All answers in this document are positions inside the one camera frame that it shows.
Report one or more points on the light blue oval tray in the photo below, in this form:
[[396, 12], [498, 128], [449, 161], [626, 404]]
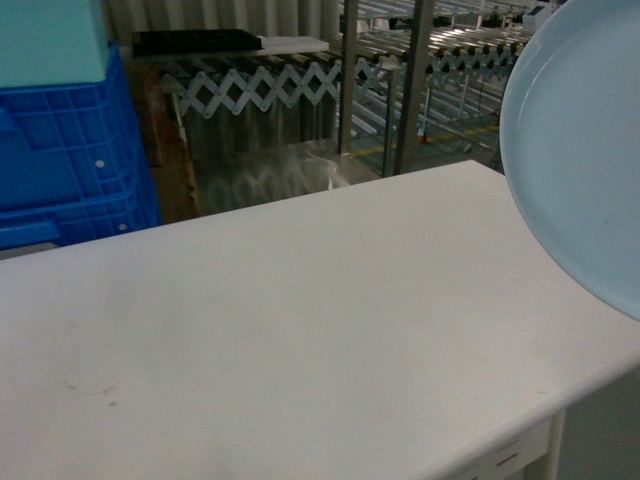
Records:
[[569, 134]]

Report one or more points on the black tray on conveyor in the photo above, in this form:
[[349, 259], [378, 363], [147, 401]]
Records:
[[147, 43]]

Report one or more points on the expandable roller conveyor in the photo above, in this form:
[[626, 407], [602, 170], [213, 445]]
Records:
[[466, 69]]

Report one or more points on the blue crate top right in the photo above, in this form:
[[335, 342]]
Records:
[[69, 143]]

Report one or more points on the blue crate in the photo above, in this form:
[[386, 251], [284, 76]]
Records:
[[69, 143], [77, 222]]

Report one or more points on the blue crate bottom right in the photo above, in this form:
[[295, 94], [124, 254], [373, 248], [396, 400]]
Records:
[[77, 222]]

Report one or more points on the teal plastic box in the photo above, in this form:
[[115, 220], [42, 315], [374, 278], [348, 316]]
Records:
[[52, 43]]

